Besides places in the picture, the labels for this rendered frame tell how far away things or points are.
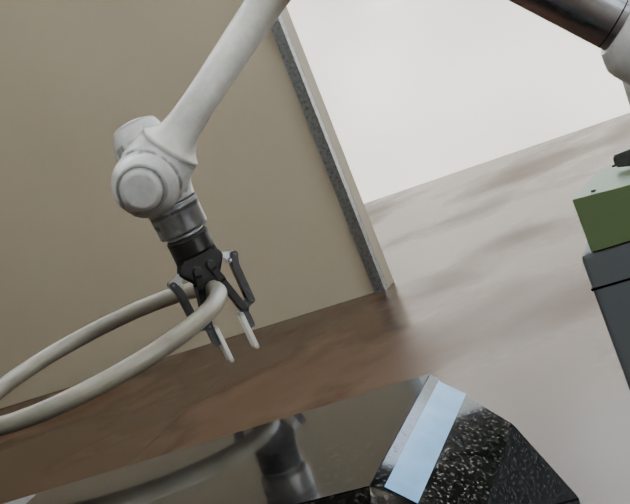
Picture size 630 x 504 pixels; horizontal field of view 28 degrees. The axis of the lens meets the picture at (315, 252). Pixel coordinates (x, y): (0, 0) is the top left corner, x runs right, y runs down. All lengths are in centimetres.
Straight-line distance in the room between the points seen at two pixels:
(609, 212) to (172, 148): 69
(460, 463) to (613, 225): 72
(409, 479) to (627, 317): 82
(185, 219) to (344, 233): 448
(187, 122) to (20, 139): 532
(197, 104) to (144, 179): 15
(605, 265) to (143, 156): 75
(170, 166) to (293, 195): 469
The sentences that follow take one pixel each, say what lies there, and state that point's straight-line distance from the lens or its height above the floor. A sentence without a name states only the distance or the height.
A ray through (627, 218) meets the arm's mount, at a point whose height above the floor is 84.
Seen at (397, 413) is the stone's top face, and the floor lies 83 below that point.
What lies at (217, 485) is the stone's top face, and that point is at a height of 83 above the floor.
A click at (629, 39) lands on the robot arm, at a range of 192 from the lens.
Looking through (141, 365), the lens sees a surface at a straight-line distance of 190.
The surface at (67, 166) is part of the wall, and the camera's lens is 714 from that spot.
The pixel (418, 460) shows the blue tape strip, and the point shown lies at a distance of 139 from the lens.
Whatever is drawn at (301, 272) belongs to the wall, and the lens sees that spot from 671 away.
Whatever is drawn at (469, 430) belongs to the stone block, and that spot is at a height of 78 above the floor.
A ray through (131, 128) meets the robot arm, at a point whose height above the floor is 125.
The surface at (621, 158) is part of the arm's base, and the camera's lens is 222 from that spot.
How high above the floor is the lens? 125
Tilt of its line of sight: 8 degrees down
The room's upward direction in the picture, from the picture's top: 22 degrees counter-clockwise
